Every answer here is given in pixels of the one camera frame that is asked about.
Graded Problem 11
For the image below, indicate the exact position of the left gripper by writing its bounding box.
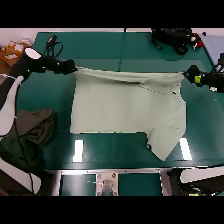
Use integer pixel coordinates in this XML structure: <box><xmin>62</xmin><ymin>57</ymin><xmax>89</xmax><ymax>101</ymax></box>
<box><xmin>55</xmin><ymin>58</ymin><xmax>79</xmax><ymax>76</ymax></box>

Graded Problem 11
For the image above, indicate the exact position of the dark green garment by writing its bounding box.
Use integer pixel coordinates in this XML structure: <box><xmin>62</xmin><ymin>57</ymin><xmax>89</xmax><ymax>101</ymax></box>
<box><xmin>0</xmin><ymin>135</ymin><xmax>47</xmax><ymax>173</ymax></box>

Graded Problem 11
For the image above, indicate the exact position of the silver frame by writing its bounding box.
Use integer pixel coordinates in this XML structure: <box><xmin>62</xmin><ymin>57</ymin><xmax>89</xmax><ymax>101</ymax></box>
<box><xmin>43</xmin><ymin>167</ymin><xmax>188</xmax><ymax>197</ymax></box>

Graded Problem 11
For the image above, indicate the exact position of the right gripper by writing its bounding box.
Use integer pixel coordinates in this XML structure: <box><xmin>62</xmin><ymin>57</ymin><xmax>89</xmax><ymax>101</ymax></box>
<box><xmin>183</xmin><ymin>64</ymin><xmax>203</xmax><ymax>88</ymax></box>

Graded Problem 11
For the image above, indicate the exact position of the red garment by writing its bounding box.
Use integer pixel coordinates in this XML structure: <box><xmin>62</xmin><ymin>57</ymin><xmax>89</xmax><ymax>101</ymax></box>
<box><xmin>191</xmin><ymin>32</ymin><xmax>205</xmax><ymax>50</ymax></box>

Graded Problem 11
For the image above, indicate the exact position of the pale green T-shirt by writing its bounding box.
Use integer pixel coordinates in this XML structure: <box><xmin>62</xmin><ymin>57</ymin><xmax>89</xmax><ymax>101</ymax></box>
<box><xmin>69</xmin><ymin>66</ymin><xmax>188</xmax><ymax>162</ymax></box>

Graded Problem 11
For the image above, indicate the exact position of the black cable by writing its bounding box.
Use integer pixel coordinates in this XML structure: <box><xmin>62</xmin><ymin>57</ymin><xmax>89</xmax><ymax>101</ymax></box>
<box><xmin>43</xmin><ymin>34</ymin><xmax>65</xmax><ymax>58</ymax></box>

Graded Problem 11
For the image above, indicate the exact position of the grey-brown garment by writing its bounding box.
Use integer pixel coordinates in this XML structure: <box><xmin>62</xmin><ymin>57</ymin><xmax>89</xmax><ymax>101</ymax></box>
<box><xmin>14</xmin><ymin>107</ymin><xmax>57</xmax><ymax>147</ymax></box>

